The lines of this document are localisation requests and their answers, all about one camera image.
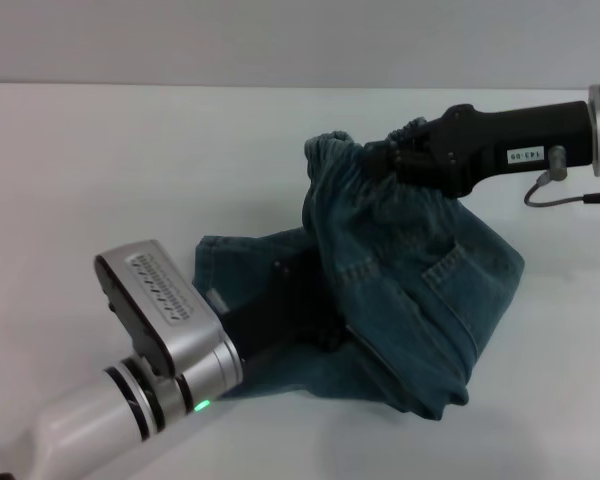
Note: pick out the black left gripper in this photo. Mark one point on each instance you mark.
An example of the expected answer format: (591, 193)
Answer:
(285, 300)

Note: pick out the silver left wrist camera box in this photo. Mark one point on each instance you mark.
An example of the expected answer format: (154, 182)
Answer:
(165, 300)

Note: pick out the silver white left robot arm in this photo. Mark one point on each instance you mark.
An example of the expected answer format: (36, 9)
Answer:
(105, 415)

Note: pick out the blue denim shorts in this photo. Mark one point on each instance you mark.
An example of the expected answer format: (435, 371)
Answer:
(405, 280)

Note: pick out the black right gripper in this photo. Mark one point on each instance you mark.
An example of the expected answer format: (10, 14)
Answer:
(510, 140)

